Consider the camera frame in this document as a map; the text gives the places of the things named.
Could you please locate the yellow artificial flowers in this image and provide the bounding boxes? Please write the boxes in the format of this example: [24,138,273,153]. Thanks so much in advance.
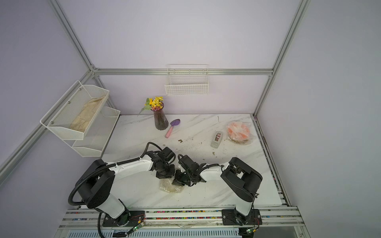
[140,97,164,114]

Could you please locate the white tape dispenser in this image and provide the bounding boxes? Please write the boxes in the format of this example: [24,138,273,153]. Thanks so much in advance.
[210,131,223,149]

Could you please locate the white wire wall basket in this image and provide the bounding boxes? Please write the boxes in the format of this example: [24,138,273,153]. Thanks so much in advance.
[165,64,209,96]

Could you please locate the orange dinner plate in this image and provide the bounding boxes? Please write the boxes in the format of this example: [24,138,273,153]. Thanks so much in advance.
[227,122,251,141]

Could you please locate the clear bubble wrap sheet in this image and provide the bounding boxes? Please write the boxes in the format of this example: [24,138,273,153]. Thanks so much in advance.
[226,121,254,145]
[158,177,185,194]

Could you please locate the beige cloth in shelf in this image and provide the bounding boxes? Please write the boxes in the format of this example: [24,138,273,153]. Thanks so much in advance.
[69,97,105,132]

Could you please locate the cream floral dinner plate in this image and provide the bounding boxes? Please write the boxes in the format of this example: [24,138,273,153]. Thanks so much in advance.
[162,178,183,193]

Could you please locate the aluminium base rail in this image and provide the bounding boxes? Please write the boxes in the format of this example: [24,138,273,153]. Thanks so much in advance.
[54,207,310,238]

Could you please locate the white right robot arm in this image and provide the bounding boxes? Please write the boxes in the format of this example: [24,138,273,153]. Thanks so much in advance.
[172,155,263,228]

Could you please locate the white mesh two-tier shelf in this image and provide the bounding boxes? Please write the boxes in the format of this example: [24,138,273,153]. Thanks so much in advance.
[40,81,120,157]

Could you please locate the aluminium frame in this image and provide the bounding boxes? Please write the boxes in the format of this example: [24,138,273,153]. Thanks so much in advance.
[1,1,301,215]

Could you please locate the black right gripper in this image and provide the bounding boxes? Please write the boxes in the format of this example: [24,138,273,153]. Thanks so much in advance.
[169,171,192,187]

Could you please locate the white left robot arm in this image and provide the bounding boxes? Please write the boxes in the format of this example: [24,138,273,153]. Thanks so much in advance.
[67,142,176,227]

